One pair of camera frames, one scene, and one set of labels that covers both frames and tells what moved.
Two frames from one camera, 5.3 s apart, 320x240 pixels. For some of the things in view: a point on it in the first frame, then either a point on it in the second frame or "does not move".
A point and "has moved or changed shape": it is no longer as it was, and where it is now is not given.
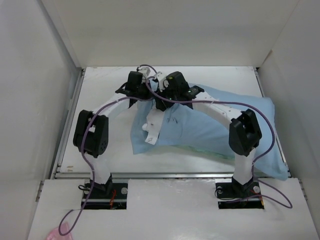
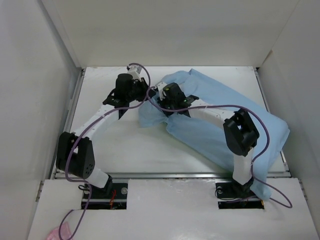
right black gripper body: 168,93 → 167,104
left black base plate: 112,196 does not move
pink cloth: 54,234 does not move
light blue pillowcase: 203,128 has moved or changed shape
